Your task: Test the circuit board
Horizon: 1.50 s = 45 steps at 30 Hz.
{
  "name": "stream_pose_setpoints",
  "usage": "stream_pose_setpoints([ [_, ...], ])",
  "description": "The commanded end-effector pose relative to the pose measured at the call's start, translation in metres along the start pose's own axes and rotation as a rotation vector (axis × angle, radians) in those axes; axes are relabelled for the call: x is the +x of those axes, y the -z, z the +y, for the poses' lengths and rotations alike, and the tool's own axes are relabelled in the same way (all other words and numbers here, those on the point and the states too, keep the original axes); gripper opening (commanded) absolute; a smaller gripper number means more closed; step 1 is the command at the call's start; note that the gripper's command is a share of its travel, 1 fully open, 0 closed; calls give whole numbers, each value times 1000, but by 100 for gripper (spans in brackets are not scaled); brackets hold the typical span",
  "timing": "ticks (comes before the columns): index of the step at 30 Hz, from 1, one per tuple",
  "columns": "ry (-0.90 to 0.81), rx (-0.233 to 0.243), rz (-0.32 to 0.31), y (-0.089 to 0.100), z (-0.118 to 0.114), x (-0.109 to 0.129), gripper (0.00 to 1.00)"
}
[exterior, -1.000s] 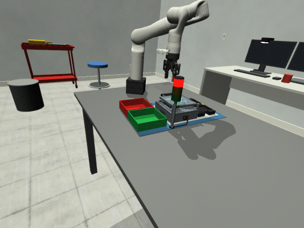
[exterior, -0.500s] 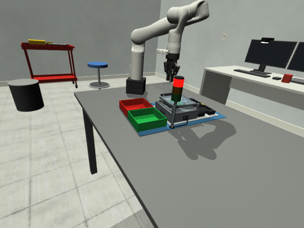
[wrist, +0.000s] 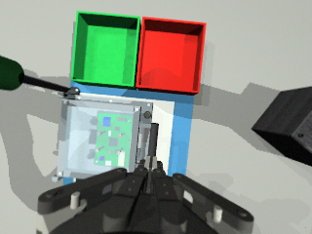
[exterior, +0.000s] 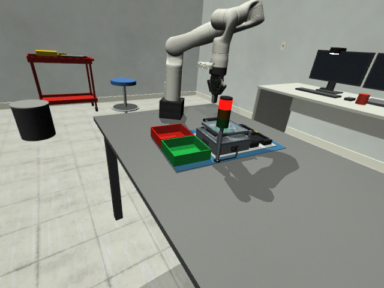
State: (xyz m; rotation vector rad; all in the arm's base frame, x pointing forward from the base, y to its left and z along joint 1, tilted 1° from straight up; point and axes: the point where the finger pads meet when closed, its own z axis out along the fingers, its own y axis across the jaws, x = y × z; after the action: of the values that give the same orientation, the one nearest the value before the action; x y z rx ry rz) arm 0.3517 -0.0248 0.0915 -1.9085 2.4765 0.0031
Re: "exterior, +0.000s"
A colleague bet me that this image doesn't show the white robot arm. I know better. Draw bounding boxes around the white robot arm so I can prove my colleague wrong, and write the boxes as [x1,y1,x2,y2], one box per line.
[164,0,265,101]

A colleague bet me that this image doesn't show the red bin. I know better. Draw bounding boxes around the red bin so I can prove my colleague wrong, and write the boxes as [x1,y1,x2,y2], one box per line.
[151,124,194,149]

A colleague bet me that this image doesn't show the green bin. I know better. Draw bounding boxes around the green bin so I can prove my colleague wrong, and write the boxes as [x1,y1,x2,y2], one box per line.
[161,135,211,167]

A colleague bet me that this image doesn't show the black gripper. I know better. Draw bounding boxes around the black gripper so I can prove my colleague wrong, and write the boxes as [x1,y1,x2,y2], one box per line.
[207,67,227,103]

